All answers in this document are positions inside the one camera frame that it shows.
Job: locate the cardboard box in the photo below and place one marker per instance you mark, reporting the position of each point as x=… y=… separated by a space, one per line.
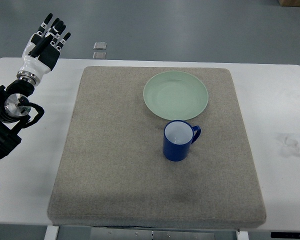
x=289 y=3

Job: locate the blue mug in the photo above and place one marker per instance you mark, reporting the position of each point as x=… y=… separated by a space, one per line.
x=178 y=136

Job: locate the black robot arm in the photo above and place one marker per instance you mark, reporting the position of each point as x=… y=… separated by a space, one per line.
x=16 y=113

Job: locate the grey fabric mat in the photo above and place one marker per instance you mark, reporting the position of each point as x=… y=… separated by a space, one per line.
x=113 y=173

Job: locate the metal table frame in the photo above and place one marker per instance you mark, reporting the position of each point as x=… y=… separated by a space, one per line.
x=106 y=233

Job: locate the black control panel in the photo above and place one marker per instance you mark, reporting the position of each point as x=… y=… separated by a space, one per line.
x=285 y=235

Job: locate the light green plate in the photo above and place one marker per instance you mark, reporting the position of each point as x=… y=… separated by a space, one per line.
x=175 y=95

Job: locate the lower metal floor plate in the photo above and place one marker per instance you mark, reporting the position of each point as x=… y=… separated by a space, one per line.
x=99 y=55

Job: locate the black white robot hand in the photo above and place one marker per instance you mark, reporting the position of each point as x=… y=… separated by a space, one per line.
x=43 y=49

